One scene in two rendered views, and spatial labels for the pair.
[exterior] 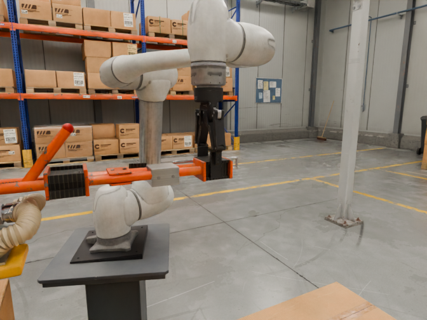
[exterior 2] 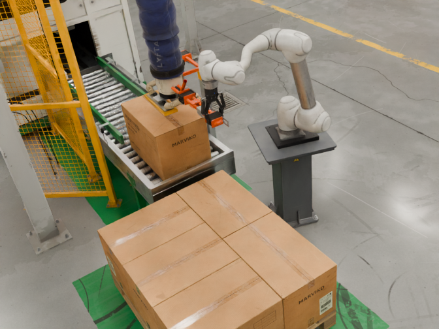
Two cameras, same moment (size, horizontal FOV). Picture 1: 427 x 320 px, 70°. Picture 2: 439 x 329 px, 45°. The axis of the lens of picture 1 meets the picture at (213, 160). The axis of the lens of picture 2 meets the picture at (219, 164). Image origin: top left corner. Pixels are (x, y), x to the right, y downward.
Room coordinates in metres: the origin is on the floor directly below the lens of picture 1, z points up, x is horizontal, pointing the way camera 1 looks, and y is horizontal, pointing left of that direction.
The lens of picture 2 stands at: (0.73, -2.66, 2.86)
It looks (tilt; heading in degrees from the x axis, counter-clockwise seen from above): 36 degrees down; 89
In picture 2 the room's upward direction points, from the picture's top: 8 degrees counter-clockwise
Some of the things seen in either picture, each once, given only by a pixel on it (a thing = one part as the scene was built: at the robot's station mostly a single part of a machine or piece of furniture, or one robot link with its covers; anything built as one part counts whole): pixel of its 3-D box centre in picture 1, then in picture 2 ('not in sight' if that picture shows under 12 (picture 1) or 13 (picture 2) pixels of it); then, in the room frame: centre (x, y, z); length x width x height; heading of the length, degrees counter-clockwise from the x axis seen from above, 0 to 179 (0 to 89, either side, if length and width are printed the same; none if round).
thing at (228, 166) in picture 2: not in sight; (195, 183); (0.60, 0.43, 0.48); 0.70 x 0.03 x 0.15; 27
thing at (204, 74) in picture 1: (208, 75); (210, 82); (0.80, 0.01, 1.48); 0.09 x 0.09 x 0.06
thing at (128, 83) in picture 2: not in sight; (134, 84); (0.14, 1.90, 0.60); 1.60 x 0.10 x 0.09; 117
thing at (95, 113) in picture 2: not in sight; (81, 104); (-0.34, 1.66, 0.60); 1.60 x 0.10 x 0.09; 117
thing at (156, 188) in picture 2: not in sight; (193, 171); (0.60, 0.43, 0.58); 0.70 x 0.03 x 0.06; 27
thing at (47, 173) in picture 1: (67, 180); (187, 96); (0.65, 0.32, 1.25); 0.10 x 0.08 x 0.06; 25
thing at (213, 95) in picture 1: (208, 105); (211, 93); (0.80, 0.01, 1.41); 0.08 x 0.07 x 0.09; 24
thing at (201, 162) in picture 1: (212, 167); (213, 119); (0.79, 0.00, 1.25); 0.08 x 0.07 x 0.05; 115
